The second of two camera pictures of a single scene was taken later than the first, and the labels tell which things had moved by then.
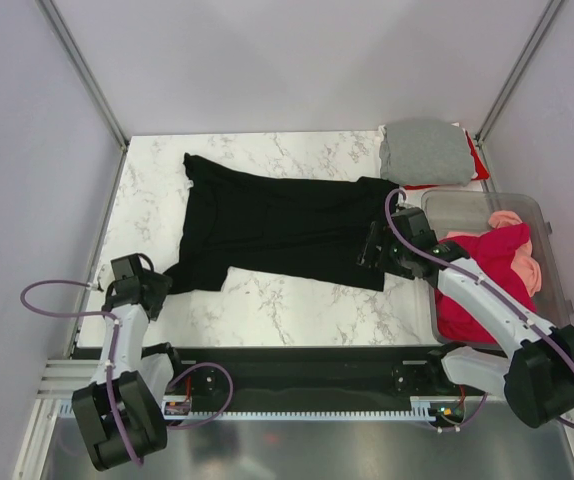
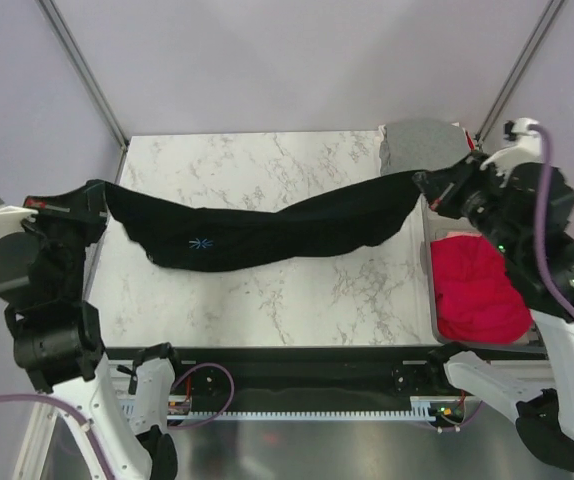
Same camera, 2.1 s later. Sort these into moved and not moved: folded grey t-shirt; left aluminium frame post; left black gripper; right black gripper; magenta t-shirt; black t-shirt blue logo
Moved: black t-shirt blue logo; right black gripper; left black gripper
Not moved: magenta t-shirt; folded grey t-shirt; left aluminium frame post
